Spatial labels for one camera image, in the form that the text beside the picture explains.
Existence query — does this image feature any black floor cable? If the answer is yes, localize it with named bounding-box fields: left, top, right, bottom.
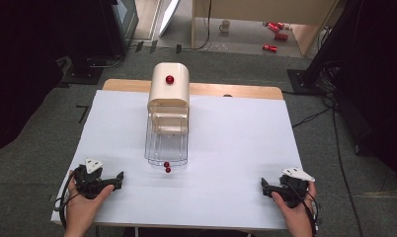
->
left=280, top=58, right=365, bottom=237

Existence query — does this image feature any white table sheet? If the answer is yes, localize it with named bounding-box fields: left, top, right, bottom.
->
left=50, top=89, right=303, bottom=231

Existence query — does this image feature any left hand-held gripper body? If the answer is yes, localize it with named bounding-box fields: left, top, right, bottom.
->
left=73, top=158, right=113, bottom=200

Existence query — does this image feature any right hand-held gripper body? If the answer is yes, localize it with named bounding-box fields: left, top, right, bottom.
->
left=271, top=167, right=316, bottom=209

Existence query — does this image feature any light wooden desk frame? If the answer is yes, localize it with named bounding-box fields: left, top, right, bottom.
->
left=190, top=0, right=340, bottom=57

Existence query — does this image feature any person's right hand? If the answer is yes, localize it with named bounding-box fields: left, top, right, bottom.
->
left=271, top=180, right=318, bottom=231

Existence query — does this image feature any black hanging cable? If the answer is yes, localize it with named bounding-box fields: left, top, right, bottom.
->
left=183, top=0, right=213, bottom=51

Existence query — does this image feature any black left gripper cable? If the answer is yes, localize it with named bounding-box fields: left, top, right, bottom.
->
left=53, top=165, right=84, bottom=231

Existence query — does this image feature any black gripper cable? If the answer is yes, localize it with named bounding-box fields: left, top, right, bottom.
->
left=53, top=165, right=84, bottom=231
left=284, top=183, right=320, bottom=237

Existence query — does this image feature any white leaning board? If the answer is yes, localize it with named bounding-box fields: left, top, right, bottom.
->
left=158, top=0, right=182, bottom=38

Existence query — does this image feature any black stand with base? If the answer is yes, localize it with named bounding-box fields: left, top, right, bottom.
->
left=286, top=0, right=365, bottom=97
left=56, top=0, right=125, bottom=86

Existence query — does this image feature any person's left hand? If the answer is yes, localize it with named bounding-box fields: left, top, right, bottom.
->
left=65, top=169, right=116, bottom=231

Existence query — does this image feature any wooden table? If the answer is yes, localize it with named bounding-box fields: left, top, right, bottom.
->
left=101, top=78, right=284, bottom=101

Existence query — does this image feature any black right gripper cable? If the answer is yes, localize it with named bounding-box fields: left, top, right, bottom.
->
left=284, top=183, right=320, bottom=237

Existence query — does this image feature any dark monitor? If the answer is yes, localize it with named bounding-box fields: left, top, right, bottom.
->
left=97, top=0, right=140, bottom=57

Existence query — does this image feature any beige mug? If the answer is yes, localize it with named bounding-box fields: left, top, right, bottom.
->
left=218, top=19, right=231, bottom=34

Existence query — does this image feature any clear drawer with red knob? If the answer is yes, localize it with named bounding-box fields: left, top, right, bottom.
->
left=144, top=118, right=189, bottom=174
left=146, top=104, right=190, bottom=168

